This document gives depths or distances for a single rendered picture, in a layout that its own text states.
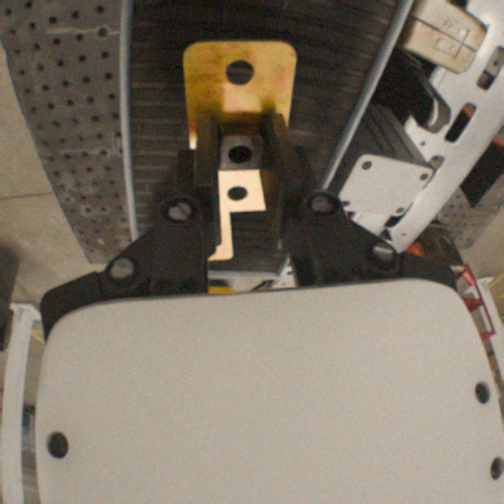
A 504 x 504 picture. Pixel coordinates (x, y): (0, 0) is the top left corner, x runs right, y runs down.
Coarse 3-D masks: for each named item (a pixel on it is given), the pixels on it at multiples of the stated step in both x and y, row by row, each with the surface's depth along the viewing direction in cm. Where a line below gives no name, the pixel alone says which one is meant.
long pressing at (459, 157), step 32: (480, 0) 21; (480, 64) 28; (448, 96) 33; (480, 96) 32; (416, 128) 37; (448, 128) 37; (480, 128) 37; (448, 160) 42; (448, 192) 49; (416, 224) 55
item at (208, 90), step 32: (192, 64) 9; (224, 64) 10; (256, 64) 10; (288, 64) 10; (192, 96) 11; (224, 96) 11; (256, 96) 11; (288, 96) 11; (192, 128) 12; (224, 128) 11; (256, 128) 12; (224, 160) 12; (256, 160) 12; (224, 192) 15; (256, 192) 15
